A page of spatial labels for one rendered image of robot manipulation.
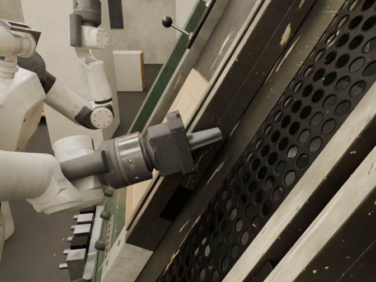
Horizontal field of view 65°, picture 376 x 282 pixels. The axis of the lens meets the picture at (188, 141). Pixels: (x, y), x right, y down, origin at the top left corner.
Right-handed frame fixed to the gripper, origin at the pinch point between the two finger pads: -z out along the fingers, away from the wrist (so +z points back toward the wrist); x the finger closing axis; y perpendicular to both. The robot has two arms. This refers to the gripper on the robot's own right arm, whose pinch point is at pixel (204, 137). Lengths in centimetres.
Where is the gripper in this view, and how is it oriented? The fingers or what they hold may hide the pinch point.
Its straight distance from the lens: 52.7
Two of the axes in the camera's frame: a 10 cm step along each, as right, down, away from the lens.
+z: -9.6, 2.8, -0.4
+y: -1.6, -4.0, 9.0
